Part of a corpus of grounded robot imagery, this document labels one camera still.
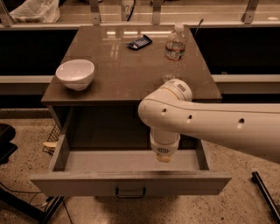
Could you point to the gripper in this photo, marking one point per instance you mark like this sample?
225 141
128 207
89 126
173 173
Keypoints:
164 148

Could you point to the grey drawer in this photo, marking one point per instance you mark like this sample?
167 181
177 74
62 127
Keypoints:
105 151

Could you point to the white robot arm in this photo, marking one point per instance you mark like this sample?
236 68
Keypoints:
170 112

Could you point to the grey drawer cabinet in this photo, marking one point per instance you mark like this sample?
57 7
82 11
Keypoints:
123 76

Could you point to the clear plastic water bottle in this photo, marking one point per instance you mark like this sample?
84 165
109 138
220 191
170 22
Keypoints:
174 51

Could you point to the black stand leg right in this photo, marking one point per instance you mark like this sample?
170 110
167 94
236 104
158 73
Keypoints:
274 208

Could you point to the black stand leg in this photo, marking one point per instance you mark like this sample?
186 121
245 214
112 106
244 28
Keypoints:
274 208
41 216

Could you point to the tan sponge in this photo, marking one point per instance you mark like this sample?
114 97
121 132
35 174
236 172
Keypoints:
51 146

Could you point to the dark blue calculator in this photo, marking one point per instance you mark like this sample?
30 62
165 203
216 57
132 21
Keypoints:
139 43

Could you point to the white bowl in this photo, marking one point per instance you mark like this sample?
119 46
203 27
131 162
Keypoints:
76 74

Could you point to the black stand leg left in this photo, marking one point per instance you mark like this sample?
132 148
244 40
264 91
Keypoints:
41 216

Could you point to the black chair base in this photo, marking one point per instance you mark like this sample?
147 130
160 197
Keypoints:
7 134

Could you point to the white plastic bag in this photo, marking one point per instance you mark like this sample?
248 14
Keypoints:
37 11

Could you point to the wire basket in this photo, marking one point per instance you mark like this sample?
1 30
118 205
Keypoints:
53 137

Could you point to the metal railing bracket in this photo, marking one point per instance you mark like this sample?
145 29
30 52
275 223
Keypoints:
156 11
95 12
248 15
5 16

